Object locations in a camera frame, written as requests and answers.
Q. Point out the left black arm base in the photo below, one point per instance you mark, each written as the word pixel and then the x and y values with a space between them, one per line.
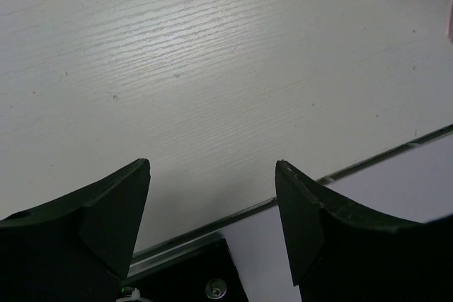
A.
pixel 207 273

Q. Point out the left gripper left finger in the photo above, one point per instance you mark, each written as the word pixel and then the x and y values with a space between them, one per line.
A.
pixel 77 247

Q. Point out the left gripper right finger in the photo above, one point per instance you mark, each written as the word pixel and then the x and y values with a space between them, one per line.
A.
pixel 340 250

